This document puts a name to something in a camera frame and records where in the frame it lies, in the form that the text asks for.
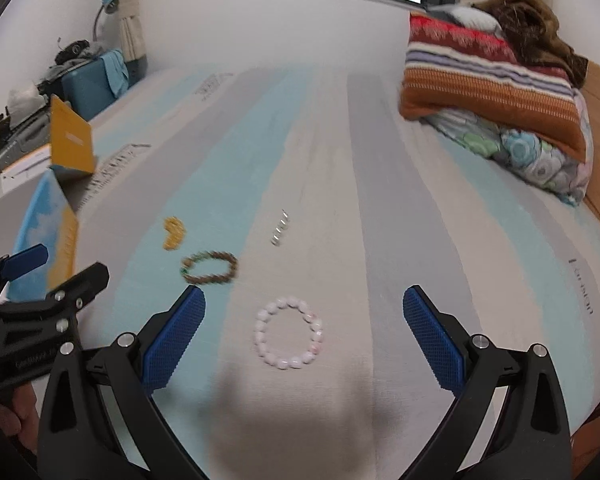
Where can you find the black bag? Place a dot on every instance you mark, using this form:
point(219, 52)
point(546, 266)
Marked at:
point(75, 52)

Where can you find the blue suitcase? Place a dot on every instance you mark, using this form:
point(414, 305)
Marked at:
point(87, 90)

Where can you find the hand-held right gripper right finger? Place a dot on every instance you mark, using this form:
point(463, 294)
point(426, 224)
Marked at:
point(432, 341)

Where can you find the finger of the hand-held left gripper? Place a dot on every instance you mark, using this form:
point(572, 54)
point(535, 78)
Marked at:
point(27, 259)
point(82, 280)

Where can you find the brown blanket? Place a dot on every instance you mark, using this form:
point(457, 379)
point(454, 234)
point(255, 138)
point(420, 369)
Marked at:
point(530, 25)

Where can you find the small silver pearl trinket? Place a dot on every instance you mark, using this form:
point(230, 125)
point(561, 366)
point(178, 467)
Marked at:
point(279, 232)

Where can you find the grey white pillow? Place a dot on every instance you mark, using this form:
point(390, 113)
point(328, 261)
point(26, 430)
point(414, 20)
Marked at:
point(472, 16)

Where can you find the teal cloth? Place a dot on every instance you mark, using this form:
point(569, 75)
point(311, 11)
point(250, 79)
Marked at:
point(115, 72)

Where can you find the cream curtain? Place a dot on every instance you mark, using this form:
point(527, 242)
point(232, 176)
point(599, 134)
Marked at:
point(130, 30)

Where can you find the white plastic bag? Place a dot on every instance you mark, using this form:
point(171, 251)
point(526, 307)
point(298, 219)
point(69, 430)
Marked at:
point(25, 97)

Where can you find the floral quilt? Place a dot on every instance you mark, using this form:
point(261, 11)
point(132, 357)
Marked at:
point(530, 160)

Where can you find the blue and yellow cardboard box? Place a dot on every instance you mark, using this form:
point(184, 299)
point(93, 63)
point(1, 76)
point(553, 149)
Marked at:
point(67, 140)

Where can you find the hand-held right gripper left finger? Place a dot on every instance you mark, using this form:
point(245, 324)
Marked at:
point(175, 341)

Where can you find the blue desk lamp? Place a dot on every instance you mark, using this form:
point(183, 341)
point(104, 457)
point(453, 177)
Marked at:
point(111, 2)

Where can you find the striped orange pillow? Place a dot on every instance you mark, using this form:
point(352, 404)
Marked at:
point(480, 85)

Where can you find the person's left hand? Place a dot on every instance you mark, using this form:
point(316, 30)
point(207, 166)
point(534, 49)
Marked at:
point(12, 417)

